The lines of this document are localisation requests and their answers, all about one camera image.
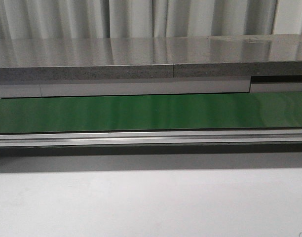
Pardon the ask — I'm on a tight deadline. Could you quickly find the green conveyor belt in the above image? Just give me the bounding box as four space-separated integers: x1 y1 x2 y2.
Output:
0 92 302 134

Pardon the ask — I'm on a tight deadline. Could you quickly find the grey stone-edged back table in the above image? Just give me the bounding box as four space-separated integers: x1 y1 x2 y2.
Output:
0 35 302 84

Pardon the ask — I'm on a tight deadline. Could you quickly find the white pleated curtain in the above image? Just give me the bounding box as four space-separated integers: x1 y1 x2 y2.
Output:
0 0 302 39

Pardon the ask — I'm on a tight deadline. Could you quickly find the aluminium conveyor frame rail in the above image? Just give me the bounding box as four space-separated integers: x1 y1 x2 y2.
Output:
0 128 302 147

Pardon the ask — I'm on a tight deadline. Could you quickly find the grey right rail segment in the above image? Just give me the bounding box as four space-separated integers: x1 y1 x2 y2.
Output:
250 82 302 93

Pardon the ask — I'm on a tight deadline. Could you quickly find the grey rail under table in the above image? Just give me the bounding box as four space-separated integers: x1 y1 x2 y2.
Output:
0 76 251 98

